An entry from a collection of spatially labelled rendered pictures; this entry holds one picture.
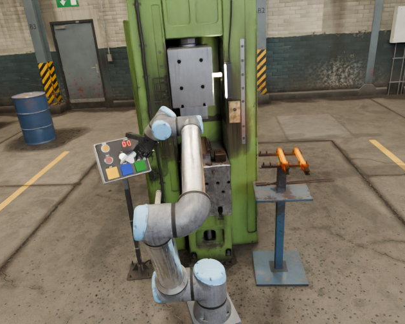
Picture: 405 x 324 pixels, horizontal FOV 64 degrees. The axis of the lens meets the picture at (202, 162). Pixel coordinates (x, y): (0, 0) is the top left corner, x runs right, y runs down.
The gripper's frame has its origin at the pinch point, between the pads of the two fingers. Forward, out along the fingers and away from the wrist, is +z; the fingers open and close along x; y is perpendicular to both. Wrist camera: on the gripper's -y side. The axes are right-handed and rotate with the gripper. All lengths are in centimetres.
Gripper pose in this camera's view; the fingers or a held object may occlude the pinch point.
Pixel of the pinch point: (127, 161)
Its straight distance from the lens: 179.5
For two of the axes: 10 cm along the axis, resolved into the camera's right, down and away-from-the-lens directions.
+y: 7.1, 6.8, -1.8
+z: -6.1, 7.2, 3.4
